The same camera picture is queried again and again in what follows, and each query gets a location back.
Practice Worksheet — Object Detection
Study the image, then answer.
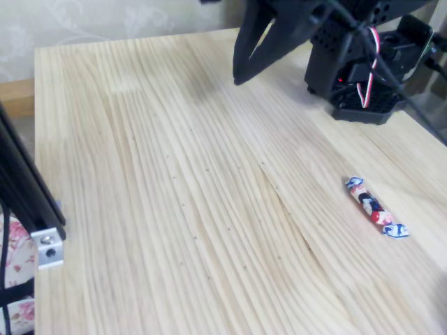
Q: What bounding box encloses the candy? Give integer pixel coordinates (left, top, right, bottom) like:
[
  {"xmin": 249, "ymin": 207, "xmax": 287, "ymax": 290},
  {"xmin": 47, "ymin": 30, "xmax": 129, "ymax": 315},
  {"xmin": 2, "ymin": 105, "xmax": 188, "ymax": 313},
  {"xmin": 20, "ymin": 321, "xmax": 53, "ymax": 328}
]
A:
[{"xmin": 343, "ymin": 176, "xmax": 410, "ymax": 239}]

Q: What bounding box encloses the floral patterned cloth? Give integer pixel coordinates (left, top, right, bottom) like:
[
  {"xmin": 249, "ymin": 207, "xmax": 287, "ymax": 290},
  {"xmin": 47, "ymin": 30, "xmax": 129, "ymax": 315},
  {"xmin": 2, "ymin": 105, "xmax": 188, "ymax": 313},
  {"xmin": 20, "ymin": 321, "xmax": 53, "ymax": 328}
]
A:
[{"xmin": 0, "ymin": 205, "xmax": 36, "ymax": 335}]

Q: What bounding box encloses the red white servo wire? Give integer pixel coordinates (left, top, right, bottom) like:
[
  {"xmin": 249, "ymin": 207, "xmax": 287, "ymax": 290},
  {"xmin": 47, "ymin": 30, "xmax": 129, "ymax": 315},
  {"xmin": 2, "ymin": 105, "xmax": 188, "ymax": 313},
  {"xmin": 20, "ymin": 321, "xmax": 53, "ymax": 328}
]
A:
[{"xmin": 355, "ymin": 25, "xmax": 382, "ymax": 110}]

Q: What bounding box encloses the black camera cable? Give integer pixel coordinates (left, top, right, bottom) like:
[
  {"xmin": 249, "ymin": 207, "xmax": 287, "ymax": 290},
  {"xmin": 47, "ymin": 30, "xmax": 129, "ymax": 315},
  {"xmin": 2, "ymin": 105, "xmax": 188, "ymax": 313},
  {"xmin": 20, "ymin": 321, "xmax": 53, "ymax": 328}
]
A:
[{"xmin": 314, "ymin": 0, "xmax": 447, "ymax": 147}]

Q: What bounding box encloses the black base power cable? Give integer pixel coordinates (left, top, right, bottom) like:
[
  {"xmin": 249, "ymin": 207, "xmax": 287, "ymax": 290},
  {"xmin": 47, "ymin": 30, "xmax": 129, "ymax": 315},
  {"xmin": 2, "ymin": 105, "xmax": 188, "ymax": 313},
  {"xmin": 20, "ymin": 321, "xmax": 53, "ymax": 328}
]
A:
[{"xmin": 423, "ymin": 55, "xmax": 447, "ymax": 83}]

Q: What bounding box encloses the aluminium extrusion camera post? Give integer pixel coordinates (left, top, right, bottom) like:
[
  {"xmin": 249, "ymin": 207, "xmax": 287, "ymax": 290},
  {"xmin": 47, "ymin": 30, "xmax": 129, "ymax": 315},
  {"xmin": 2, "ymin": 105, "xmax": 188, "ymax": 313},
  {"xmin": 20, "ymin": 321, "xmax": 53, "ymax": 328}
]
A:
[{"xmin": 0, "ymin": 100, "xmax": 68, "ymax": 242}]

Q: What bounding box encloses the black strap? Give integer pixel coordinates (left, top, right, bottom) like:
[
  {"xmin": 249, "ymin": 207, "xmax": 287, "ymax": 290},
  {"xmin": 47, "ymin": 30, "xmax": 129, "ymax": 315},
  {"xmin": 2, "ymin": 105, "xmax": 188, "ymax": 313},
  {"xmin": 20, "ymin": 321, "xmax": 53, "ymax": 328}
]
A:
[{"xmin": 0, "ymin": 276, "xmax": 36, "ymax": 306}]

